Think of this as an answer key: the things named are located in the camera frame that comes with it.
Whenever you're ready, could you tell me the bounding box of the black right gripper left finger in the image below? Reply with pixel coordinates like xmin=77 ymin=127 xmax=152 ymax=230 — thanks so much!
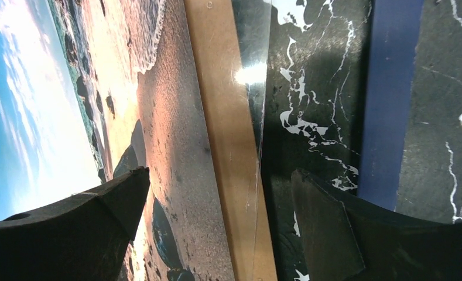
xmin=0 ymin=167 xmax=150 ymax=280

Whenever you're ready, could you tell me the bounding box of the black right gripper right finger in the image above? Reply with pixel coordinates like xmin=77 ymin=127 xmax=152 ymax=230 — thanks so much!
xmin=291 ymin=169 xmax=462 ymax=280

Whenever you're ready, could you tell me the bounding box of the beach landscape photo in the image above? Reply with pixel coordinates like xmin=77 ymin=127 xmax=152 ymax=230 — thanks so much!
xmin=0 ymin=1 xmax=235 ymax=280

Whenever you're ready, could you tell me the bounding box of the blue tape strip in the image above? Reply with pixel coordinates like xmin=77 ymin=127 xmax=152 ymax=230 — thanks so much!
xmin=358 ymin=0 xmax=423 ymax=211

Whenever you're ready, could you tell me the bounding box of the brown fibreboard backing board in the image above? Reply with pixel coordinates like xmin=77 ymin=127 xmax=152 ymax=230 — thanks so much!
xmin=184 ymin=1 xmax=277 ymax=280

